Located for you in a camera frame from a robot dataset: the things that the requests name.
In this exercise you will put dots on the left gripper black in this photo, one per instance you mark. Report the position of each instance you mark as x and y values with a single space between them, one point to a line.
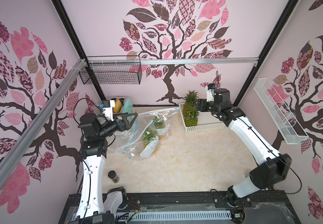
126 126

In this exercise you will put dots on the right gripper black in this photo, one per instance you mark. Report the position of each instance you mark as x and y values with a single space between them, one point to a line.
202 105

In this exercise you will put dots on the pineapple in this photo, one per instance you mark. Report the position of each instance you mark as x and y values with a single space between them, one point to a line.
150 142
190 102
190 114
162 128

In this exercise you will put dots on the zip-top bag clear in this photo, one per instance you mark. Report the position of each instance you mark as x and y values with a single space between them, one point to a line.
113 142
142 143
137 130
169 114

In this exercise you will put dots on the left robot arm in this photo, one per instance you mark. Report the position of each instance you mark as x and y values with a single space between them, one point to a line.
94 208

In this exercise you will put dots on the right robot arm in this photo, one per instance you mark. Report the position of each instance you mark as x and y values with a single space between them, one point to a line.
272 166

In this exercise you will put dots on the silver toaster mint side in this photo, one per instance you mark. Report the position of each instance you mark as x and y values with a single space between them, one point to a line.
127 105

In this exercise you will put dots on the right bread slice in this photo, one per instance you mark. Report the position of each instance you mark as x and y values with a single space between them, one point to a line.
118 106

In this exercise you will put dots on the white plastic basket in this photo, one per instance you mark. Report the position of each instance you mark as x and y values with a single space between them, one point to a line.
205 121

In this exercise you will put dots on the dark lidded spice jar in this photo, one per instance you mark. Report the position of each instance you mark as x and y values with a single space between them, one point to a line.
113 176

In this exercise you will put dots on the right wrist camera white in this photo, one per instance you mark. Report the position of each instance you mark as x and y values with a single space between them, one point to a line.
210 88

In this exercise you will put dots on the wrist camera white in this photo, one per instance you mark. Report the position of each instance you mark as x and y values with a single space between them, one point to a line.
107 109
210 88

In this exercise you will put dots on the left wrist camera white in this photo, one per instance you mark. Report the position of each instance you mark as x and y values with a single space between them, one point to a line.
107 109

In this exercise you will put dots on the black wire wall basket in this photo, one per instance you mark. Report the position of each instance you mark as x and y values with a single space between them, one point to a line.
112 70

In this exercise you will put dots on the aluminium frame bar back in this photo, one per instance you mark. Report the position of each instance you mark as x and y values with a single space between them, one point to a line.
252 60

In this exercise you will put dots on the aluminium frame bar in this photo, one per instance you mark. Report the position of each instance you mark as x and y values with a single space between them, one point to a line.
252 60
11 159

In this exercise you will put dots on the white wire wall shelf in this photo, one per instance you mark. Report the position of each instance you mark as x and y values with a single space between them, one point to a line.
281 114

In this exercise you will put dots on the white slotted cable duct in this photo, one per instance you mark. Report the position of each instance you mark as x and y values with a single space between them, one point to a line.
149 216

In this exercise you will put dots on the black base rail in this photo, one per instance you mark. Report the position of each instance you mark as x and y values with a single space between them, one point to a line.
263 207

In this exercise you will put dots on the aluminium frame bar left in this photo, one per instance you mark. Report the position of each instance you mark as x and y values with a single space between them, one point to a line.
11 159

